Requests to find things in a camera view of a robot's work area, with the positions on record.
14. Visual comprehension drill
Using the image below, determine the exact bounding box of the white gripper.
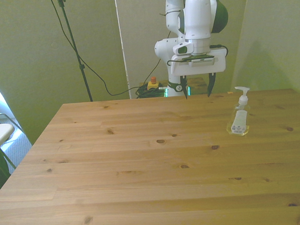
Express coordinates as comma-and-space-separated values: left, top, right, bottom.
169, 47, 228, 101

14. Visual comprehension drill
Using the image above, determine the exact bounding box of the clear sanitizer pump bottle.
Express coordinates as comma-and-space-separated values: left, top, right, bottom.
224, 85, 253, 136

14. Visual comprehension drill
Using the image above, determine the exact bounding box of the yellow emergency stop button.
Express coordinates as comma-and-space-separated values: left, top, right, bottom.
146, 76, 161, 91

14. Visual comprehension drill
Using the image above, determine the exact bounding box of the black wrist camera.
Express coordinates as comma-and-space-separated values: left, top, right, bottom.
181, 54, 216, 67

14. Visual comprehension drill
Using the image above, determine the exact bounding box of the coiled black cable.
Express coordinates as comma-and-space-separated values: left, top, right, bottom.
134, 84, 169, 99

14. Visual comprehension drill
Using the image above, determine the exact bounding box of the white vertical wall strip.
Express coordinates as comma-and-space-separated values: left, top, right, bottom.
113, 0, 132, 100

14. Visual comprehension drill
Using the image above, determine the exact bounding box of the black cable on stand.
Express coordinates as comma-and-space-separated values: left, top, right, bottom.
48, 0, 163, 99

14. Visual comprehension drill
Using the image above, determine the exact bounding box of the black camera stand pole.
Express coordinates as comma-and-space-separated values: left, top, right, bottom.
56, 0, 94, 104

